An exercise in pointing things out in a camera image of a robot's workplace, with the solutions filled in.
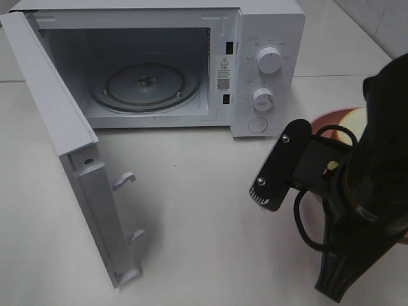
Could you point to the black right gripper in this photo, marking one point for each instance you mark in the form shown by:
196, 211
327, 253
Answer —
321, 169

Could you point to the white bread slice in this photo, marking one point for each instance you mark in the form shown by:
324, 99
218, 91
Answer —
355, 121

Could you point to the pink round plate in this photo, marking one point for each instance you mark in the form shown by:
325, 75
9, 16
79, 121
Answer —
325, 119

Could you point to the round white door button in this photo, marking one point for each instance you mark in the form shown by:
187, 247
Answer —
258, 125

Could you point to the white microwave door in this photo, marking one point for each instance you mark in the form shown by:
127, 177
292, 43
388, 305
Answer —
76, 145

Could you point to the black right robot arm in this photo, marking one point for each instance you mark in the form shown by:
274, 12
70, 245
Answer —
386, 100

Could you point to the lower white timer knob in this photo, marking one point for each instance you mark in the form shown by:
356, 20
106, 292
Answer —
263, 100

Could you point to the upper white power knob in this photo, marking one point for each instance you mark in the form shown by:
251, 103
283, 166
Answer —
269, 60

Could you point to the white microwave oven body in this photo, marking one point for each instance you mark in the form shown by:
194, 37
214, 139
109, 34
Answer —
85, 39

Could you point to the white warning label sticker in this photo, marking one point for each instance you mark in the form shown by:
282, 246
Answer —
224, 72

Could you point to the glass microwave turntable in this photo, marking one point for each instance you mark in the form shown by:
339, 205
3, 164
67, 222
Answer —
145, 87

